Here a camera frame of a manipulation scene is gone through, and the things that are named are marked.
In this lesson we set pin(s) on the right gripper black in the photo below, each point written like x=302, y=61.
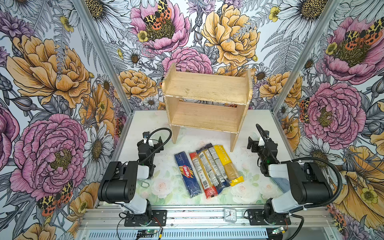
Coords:
x=259, y=143

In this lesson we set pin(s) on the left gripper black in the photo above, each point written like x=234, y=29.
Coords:
x=153, y=143

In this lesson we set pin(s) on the blue-end spaghetti bag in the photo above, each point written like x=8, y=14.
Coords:
x=219, y=165
x=212, y=169

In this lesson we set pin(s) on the blue Barilla spaghetti box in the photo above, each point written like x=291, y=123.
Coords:
x=188, y=174

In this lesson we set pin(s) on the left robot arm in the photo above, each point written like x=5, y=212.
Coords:
x=118, y=185

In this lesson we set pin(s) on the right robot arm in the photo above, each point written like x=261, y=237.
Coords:
x=307, y=184

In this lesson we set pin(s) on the wooden two-tier shelf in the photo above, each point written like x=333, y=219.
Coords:
x=207, y=102

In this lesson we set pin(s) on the yellow spaghetti bag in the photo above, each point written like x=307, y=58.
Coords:
x=230, y=170

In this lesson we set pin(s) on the red spaghetti bag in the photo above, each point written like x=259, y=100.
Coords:
x=209, y=189

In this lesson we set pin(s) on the small white clock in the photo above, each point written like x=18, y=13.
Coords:
x=230, y=215

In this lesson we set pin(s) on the green circuit board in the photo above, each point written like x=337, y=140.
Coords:
x=147, y=234

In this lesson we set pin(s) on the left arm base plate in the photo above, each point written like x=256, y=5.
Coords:
x=154, y=218

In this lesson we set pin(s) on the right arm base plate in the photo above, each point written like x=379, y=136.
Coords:
x=258, y=217

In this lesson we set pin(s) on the aluminium front rail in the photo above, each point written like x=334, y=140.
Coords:
x=185, y=223

